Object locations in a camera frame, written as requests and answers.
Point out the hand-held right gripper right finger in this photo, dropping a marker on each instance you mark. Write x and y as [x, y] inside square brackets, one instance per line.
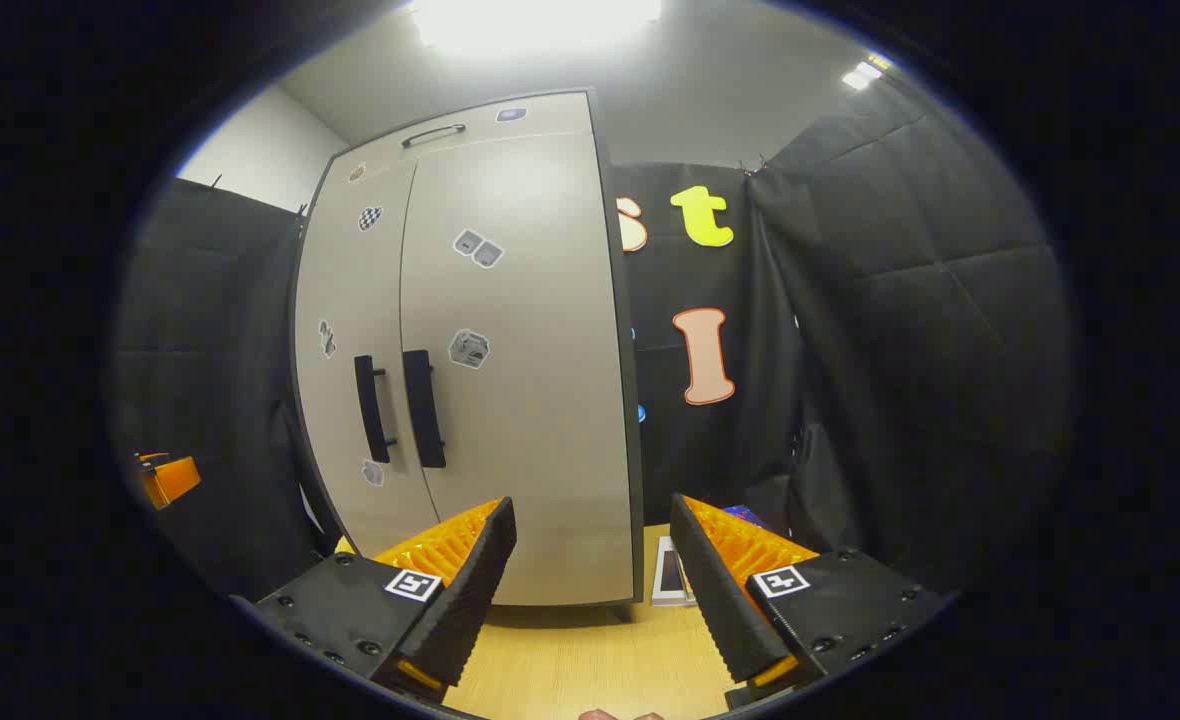
[720, 600]

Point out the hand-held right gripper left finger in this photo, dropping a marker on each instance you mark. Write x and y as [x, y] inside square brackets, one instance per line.
[470, 590]

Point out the blue book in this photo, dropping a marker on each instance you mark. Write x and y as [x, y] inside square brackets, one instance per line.
[747, 515]

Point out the grey double-door shoe cabinet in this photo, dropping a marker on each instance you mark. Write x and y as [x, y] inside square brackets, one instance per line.
[540, 118]

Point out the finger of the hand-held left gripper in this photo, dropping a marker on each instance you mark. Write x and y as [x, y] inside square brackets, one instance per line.
[172, 480]

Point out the black backdrop cloth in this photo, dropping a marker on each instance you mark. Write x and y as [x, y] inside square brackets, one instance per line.
[900, 300]

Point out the small ceiling light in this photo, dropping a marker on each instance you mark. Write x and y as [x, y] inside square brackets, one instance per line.
[862, 73]

